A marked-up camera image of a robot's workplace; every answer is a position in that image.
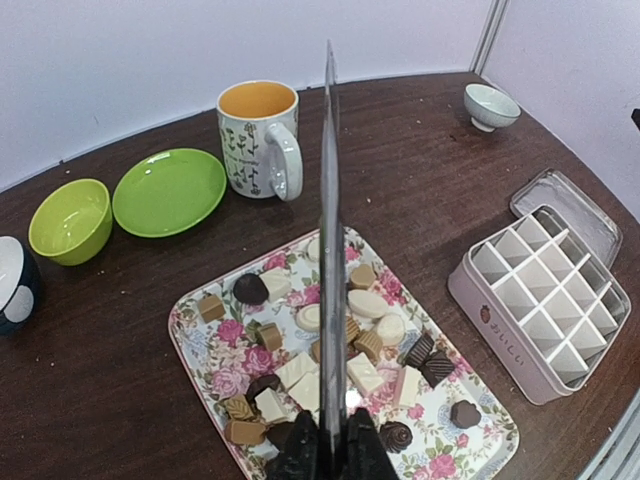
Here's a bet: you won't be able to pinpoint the pale blue tea bowl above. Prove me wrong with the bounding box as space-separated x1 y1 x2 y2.
464 83 521 133

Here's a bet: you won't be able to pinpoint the green plate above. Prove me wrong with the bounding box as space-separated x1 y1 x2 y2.
112 148 227 238

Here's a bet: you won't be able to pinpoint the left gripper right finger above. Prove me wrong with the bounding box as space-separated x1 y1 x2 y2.
346 408 398 480

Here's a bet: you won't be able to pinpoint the black white bowl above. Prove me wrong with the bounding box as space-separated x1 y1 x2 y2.
0 236 42 336

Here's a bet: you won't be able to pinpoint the right aluminium frame post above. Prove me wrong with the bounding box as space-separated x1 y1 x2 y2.
469 0 509 76

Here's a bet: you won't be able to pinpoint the metal serving tongs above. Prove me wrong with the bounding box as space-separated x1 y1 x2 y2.
319 44 347 479

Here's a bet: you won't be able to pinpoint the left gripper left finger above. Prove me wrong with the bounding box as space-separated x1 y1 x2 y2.
266 410 320 480

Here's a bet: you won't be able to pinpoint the floral pink tray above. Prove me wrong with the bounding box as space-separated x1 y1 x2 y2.
168 228 519 479

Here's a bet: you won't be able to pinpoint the green bowl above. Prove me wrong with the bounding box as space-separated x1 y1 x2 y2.
28 178 113 266

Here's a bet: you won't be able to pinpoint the pink divided tin box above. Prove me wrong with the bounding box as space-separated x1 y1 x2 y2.
447 205 631 405

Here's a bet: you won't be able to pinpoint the pink rabbit tin lid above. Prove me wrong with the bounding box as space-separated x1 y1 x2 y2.
510 168 623 268

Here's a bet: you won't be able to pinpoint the floral white mug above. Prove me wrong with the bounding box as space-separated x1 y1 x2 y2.
216 80 304 202

